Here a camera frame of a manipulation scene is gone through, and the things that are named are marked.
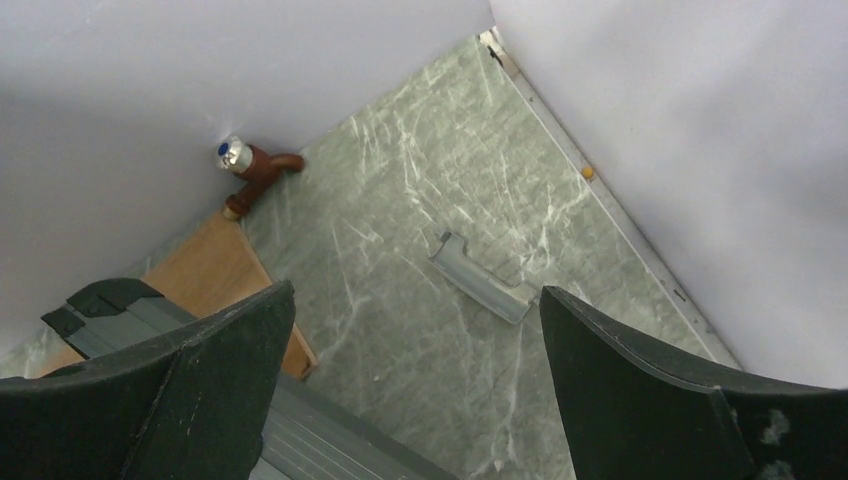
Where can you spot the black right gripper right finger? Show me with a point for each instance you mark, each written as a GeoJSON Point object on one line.
{"type": "Point", "coordinates": [635, 407]}

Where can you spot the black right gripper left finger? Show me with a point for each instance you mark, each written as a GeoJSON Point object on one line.
{"type": "Point", "coordinates": [189, 404]}

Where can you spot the black poker set case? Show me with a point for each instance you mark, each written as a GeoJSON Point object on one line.
{"type": "Point", "coordinates": [305, 436]}

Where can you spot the wooden base board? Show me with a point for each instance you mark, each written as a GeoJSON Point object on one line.
{"type": "Point", "coordinates": [212, 269]}

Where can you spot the grey metal channel piece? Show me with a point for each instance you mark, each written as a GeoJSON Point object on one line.
{"type": "Point", "coordinates": [510, 302]}

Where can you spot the brown pipe valve fitting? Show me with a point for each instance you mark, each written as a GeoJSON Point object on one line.
{"type": "Point", "coordinates": [258, 169]}

